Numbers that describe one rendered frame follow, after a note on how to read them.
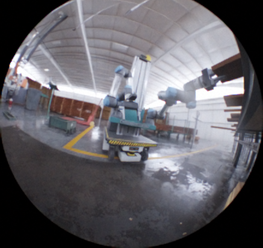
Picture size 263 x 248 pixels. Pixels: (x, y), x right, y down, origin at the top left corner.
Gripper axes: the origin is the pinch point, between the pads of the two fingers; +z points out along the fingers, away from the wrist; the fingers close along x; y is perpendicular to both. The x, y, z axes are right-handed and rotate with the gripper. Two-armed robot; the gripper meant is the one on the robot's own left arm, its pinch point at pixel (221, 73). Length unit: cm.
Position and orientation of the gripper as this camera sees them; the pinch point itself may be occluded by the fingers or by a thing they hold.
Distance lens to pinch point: 52.8
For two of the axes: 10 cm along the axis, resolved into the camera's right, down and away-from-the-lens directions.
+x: 2.0, -9.8, 0.5
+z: 1.6, -0.2, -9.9
